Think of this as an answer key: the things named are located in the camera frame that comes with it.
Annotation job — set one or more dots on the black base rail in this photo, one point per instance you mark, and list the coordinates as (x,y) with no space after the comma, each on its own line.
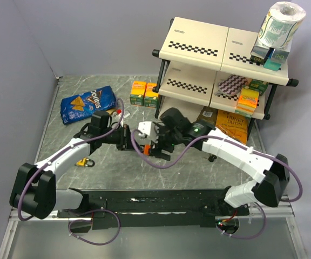
(154,208)

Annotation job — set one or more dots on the patterned oven mitt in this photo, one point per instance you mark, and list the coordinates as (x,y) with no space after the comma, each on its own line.
(231,86)

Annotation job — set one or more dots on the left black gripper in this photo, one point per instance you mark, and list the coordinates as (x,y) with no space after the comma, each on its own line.
(125,142)

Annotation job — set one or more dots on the orange green box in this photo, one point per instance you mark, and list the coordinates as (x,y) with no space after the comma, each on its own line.
(137,93)
(150,97)

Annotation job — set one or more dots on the orange padlock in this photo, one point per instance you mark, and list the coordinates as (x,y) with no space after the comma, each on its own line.
(147,149)

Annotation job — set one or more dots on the right orange green box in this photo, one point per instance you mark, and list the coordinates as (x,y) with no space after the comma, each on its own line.
(150,97)

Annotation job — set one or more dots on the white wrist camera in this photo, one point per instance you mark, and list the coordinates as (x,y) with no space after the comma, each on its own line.
(118,115)
(148,129)

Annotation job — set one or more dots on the orange yellow sponge pack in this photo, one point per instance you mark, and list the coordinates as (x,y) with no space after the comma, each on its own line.
(247,102)

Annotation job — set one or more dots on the yellow padlock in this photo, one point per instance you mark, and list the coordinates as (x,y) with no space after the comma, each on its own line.
(85,162)

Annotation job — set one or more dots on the blue Doritos bag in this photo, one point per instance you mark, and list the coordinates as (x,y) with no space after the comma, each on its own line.
(84,105)

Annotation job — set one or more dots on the beige tiered shelf rack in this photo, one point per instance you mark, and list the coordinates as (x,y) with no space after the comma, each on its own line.
(196,56)

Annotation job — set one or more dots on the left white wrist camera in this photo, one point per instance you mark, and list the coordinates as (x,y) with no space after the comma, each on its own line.
(118,115)

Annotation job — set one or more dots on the orange Honey Dijon bag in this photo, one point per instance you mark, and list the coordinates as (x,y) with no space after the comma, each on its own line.
(233,125)

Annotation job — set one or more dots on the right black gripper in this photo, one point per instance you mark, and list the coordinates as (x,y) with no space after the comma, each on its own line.
(157,147)

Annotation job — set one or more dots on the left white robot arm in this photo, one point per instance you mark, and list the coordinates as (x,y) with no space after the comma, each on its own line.
(35,189)

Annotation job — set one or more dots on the green box on shelf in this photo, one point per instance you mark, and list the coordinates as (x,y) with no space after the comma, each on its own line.
(258,85)

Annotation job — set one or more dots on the brown snack pouch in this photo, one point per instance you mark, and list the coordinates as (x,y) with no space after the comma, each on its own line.
(209,115)

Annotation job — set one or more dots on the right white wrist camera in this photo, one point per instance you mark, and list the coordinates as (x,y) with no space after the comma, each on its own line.
(148,129)

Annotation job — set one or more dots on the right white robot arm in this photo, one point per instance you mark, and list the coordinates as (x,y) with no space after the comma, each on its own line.
(270,174)

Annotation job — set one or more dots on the toilet paper roll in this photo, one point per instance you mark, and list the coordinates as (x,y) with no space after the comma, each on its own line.
(280,24)

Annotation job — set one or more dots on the left orange green box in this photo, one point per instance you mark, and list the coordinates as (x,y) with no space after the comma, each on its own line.
(137,93)

